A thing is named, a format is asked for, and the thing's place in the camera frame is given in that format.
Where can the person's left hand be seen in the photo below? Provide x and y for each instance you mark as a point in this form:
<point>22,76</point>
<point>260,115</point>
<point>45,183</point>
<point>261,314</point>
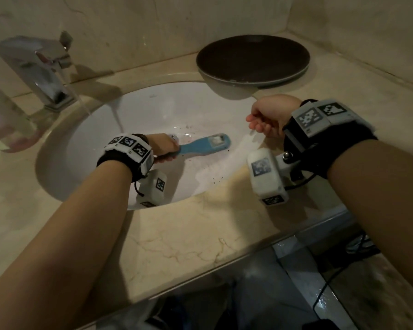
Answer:
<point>161,144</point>

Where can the person's right hand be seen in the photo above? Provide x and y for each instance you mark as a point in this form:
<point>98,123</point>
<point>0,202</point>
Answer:
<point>276,111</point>

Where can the person's right fingers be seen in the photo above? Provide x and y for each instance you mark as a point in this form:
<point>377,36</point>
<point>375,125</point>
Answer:
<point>260,125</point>

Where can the person's left fingers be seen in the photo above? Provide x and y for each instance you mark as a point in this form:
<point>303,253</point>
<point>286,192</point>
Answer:
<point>168,155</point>

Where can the person's right forearm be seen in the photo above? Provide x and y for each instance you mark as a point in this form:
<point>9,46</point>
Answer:
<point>382,192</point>

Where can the person's left forearm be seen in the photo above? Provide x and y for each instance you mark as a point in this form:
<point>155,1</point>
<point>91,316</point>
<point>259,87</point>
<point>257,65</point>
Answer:
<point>58,237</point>

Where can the sink drain plug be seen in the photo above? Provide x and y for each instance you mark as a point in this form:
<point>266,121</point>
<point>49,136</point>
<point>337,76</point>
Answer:
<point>174,137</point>

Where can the white oval sink basin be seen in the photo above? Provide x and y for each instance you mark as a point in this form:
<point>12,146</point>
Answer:
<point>151,133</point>

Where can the dark round frying pan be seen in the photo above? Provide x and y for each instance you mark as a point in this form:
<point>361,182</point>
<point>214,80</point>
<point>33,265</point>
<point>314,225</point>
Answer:
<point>253,60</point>

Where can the chrome sink faucet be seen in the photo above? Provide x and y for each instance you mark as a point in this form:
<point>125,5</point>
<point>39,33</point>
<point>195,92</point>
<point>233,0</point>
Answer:
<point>43,72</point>

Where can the person's shoe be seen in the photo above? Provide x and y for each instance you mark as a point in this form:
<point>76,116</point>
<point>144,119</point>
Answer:
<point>359,242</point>

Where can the left wrist camera band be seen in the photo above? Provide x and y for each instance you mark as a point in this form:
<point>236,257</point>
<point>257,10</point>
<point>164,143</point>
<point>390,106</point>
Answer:
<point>137,158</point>

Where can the wrist camera band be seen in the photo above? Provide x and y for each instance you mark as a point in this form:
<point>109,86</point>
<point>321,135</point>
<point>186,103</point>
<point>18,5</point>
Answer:
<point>137,158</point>
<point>309,144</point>

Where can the right wrist camera band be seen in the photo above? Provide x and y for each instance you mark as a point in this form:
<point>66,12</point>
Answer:
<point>309,144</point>

